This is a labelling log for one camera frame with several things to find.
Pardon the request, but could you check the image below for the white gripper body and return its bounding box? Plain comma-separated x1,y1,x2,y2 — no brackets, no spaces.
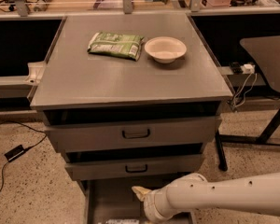
144,188,180,223

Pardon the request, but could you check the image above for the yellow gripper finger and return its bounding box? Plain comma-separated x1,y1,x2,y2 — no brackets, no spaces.
132,186,152,202

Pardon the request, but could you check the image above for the clear plastic water bottle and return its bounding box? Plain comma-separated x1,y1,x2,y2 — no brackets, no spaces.
105,218,140,224

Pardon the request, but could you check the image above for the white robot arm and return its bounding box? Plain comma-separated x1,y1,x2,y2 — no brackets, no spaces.
132,173,280,224

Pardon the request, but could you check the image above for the bottom grey drawer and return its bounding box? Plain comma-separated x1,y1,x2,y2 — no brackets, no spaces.
82,172,197,224

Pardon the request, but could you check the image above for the grey drawer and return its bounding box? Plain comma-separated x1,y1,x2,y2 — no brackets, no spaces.
46,116,221,152
82,172,197,224
65,154,204,180

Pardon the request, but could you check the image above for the middle grey drawer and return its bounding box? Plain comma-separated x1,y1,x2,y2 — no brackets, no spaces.
65,154,204,180

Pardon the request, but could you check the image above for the top grey drawer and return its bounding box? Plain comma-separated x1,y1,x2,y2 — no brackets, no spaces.
46,116,221,152

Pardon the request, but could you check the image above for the grey drawer cabinet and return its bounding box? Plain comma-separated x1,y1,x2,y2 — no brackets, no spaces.
30,12,234,224

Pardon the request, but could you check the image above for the black power adapter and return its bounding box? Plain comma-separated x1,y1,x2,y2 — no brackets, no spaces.
5,145,25,162

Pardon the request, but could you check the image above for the white bowl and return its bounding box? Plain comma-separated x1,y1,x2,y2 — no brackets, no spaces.
145,36,187,63

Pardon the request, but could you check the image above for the green snack bag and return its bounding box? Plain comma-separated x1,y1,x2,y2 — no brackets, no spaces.
87,32,144,61

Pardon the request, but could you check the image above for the black middle drawer handle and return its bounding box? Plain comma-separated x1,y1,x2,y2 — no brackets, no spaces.
125,164,148,174

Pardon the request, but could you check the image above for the black drawer handle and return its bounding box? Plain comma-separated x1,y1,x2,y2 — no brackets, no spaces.
125,164,148,174
121,129,150,139

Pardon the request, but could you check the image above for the black top drawer handle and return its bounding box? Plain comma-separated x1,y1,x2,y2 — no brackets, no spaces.
121,129,150,139

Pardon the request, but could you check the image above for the black floor cable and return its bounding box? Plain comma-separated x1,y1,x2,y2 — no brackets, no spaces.
0,120,48,204

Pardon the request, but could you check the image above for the white plastic bracket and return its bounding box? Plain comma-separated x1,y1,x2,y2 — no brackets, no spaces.
25,61,47,84

